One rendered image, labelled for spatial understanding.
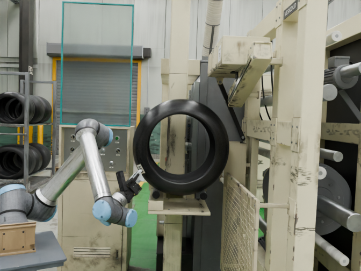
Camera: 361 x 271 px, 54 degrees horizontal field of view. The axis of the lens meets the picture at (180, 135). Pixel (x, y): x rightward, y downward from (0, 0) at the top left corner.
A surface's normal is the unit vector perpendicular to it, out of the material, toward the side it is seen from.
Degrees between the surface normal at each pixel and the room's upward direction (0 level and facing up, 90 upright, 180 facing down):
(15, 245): 90
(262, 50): 72
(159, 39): 90
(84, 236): 90
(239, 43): 90
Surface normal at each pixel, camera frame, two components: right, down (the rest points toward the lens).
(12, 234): 0.44, 0.06
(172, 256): 0.04, 0.05
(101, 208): -0.49, -0.29
